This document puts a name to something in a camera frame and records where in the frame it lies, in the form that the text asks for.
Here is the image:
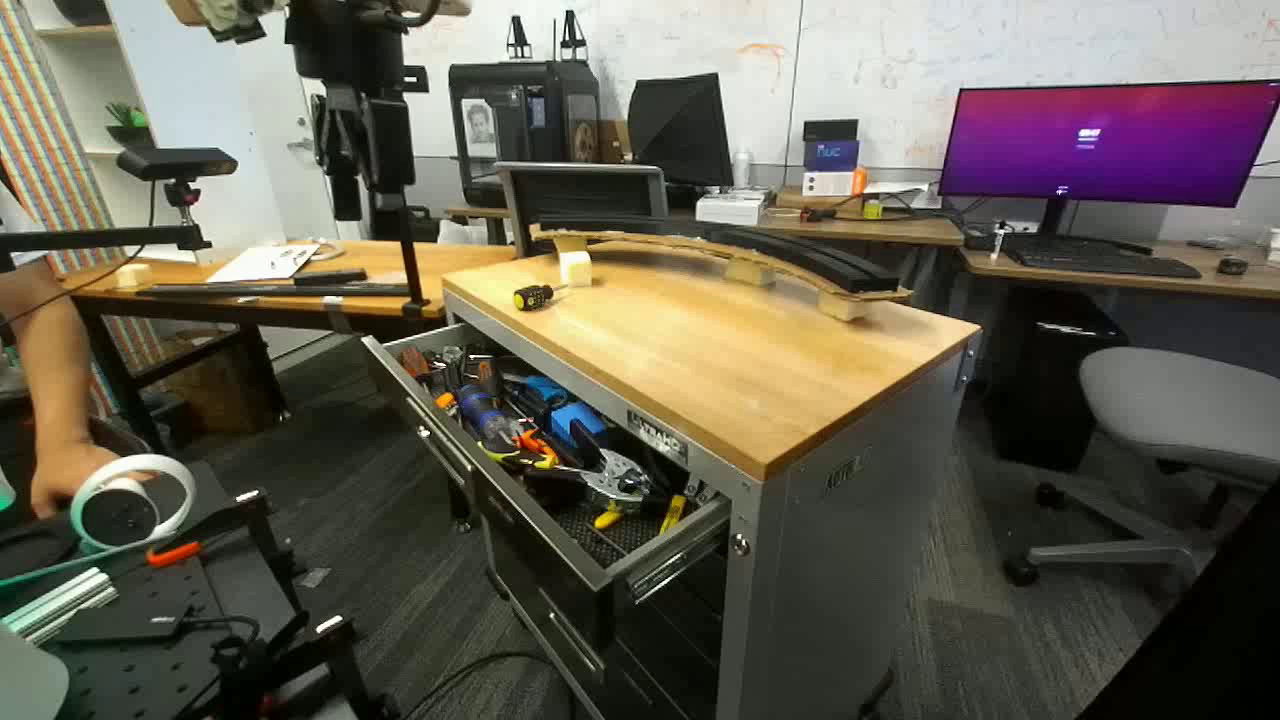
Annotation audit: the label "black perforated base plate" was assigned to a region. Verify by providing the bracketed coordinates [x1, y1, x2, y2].
[45, 489, 393, 720]

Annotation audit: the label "small white block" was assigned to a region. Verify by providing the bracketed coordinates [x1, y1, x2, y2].
[557, 245, 599, 291]

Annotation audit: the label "grey metal workbench cabinet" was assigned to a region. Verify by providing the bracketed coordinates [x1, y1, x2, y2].
[441, 253, 983, 720]

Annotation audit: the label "black camera on boom arm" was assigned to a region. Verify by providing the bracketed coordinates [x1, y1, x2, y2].
[0, 145, 244, 261]

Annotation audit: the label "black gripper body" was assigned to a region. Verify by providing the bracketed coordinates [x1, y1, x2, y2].
[285, 0, 412, 99]

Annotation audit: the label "purple handled screwdriver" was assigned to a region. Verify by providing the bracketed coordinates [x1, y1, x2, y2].
[457, 388, 521, 454]

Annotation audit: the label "orange handled clamp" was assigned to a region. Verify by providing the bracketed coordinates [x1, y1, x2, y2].
[141, 535, 208, 576]

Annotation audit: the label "person hand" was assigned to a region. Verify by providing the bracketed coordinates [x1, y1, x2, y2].
[23, 438, 124, 526]

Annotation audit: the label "wooden table with black legs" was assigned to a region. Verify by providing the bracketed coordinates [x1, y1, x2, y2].
[62, 238, 521, 454]

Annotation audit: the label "blue and white box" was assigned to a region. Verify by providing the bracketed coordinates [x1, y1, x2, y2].
[800, 116, 863, 199]

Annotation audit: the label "black keyboard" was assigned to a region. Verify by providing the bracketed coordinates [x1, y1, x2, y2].
[997, 231, 1205, 286]

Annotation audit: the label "curved wooden beam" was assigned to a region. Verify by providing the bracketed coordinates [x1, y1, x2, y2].
[527, 221, 913, 330]

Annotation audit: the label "curved black strip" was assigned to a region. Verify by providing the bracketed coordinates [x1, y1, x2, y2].
[691, 218, 917, 301]

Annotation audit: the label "black floor cable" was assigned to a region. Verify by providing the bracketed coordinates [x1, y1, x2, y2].
[397, 643, 579, 720]

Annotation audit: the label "white rounded object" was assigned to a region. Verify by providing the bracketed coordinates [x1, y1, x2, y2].
[0, 625, 72, 720]

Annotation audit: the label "white tape roll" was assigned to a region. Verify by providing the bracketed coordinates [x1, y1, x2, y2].
[66, 454, 202, 558]

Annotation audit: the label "open grey tool drawer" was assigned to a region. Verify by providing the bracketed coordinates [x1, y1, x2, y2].
[357, 320, 738, 602]

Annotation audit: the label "white shelf unit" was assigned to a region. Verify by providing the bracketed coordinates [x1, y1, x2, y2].
[22, 0, 158, 231]

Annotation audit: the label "long wooden office desk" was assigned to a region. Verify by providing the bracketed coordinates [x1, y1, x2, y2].
[757, 198, 1280, 309]

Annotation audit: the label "silver aluminium bar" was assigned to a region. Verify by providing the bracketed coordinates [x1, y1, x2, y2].
[0, 565, 124, 650]

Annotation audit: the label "silver snips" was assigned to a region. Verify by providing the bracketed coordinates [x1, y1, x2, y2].
[575, 445, 660, 507]

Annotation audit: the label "person forearm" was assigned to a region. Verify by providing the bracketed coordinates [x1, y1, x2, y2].
[0, 255, 110, 465]

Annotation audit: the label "black 3D printer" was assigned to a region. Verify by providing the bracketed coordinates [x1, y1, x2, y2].
[445, 58, 603, 211]

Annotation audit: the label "striped wall panel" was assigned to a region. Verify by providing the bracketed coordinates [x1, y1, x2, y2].
[0, 0, 128, 275]

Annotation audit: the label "black computer tower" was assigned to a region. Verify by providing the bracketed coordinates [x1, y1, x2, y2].
[988, 286, 1130, 473]

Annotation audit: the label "flat white box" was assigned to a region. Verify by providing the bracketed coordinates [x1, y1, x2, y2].
[691, 188, 773, 228]

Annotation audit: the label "grey framed box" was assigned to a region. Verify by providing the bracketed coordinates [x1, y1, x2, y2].
[497, 160, 672, 255]

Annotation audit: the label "small green plant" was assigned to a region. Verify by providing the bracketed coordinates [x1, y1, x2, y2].
[103, 99, 158, 141]

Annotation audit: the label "white adapter with cable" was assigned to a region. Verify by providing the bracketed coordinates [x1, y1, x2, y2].
[983, 218, 1046, 264]

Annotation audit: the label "grey office chair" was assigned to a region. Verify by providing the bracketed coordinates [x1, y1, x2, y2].
[1000, 344, 1280, 592]

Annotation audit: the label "wide purple screen monitor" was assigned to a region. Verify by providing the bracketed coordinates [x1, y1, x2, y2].
[937, 78, 1280, 247]

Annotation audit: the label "orange handled pliers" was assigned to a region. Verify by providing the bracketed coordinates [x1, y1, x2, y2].
[507, 423, 566, 482]

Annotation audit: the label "black monitor back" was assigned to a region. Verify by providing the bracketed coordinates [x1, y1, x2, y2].
[624, 67, 738, 207]

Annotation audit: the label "yellow handled tool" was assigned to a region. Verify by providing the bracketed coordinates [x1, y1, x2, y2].
[587, 493, 691, 540]

